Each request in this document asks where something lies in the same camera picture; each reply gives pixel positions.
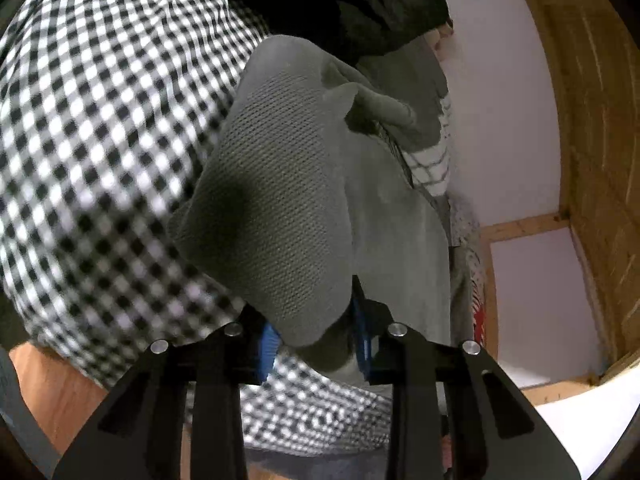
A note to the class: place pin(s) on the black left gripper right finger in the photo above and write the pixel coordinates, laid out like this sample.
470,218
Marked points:
455,413

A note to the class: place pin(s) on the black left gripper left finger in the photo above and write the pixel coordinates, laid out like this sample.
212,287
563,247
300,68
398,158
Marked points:
136,432

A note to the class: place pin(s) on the olive green knit sweater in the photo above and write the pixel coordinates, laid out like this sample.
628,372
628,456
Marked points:
305,193

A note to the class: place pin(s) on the red white striped cloth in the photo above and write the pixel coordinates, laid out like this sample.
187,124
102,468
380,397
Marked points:
479,313

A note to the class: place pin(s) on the white dotted cloth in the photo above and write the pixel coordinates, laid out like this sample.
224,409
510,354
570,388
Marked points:
465,232

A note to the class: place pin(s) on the white grid pattern cloth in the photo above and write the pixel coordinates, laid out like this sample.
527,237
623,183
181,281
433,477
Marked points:
430,167

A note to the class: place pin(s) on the black white gingham bedsheet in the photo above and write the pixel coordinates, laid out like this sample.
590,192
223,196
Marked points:
109,111

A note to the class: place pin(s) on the black garment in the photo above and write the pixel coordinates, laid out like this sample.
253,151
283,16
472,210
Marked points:
340,0

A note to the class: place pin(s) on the wooden bed frame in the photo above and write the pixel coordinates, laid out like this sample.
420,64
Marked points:
563,287

